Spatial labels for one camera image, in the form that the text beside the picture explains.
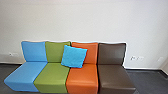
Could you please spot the blue sofa seat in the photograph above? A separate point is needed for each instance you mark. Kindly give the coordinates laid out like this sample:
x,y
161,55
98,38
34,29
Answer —
x,y
26,71

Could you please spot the green sofa seat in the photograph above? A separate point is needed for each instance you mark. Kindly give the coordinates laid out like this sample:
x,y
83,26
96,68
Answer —
x,y
53,76

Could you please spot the cyan square cushion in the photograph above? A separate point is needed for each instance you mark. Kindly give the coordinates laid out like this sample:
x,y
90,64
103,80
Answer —
x,y
74,56

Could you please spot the orange sofa seat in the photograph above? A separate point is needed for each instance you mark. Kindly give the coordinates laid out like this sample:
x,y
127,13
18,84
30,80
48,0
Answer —
x,y
82,78

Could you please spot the white double wall socket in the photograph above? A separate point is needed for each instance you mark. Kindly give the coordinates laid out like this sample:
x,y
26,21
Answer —
x,y
137,58

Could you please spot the brown sofa seat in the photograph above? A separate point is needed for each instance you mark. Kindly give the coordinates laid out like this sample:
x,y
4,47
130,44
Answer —
x,y
113,76

